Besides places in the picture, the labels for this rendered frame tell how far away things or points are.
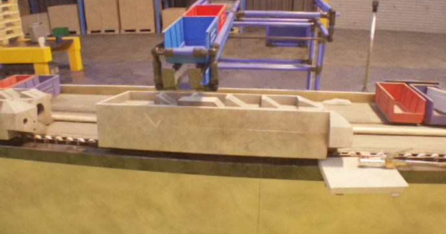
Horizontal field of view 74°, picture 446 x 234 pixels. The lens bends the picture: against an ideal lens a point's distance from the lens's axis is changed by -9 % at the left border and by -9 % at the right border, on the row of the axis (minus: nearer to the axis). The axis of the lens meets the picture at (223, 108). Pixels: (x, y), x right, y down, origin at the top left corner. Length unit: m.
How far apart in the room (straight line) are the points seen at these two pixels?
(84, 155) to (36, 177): 0.35
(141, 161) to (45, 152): 0.50
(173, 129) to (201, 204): 0.38
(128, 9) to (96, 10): 1.17
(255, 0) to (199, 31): 10.12
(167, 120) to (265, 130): 0.40
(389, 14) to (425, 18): 1.31
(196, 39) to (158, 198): 0.75
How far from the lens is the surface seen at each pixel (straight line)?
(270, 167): 1.36
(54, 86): 2.50
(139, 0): 10.82
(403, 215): 1.64
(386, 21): 12.29
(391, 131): 1.81
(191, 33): 1.47
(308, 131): 1.31
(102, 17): 11.41
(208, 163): 1.38
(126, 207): 1.65
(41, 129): 1.88
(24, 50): 5.93
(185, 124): 1.33
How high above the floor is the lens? 1.48
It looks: 22 degrees down
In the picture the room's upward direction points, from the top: 1 degrees counter-clockwise
